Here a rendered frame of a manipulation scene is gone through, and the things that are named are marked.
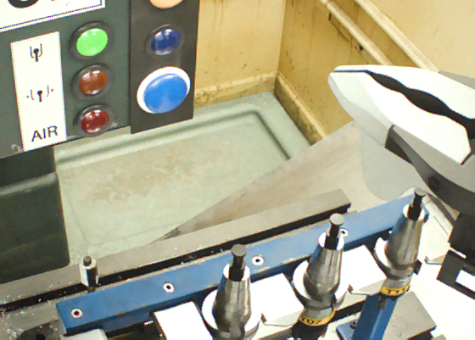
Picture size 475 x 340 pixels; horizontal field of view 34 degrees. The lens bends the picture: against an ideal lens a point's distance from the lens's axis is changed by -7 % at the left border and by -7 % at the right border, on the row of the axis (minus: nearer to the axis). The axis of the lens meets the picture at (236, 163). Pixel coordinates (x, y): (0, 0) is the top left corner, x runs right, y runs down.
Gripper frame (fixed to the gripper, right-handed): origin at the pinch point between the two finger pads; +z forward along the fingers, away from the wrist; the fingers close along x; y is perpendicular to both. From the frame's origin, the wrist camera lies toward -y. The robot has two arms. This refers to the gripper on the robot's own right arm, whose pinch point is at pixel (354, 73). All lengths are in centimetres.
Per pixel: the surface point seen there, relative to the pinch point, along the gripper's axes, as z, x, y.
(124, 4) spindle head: 14.4, -1.8, 0.9
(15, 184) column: 73, 31, 80
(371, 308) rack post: 5, 38, 67
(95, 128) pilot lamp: 14.9, -4.1, 9.5
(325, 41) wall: 50, 105, 78
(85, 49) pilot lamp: 15.1, -4.5, 3.1
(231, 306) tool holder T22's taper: 12.0, 11.0, 42.6
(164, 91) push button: 12.3, -0.2, 7.6
